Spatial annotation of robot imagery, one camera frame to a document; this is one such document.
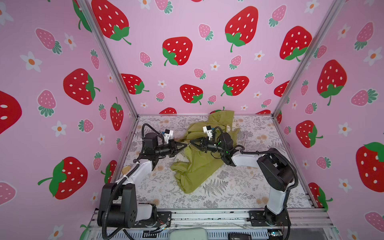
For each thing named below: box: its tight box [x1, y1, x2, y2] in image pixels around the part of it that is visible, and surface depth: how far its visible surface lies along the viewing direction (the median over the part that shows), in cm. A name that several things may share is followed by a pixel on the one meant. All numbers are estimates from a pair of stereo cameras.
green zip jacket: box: [170, 110, 240, 194], surface depth 90 cm
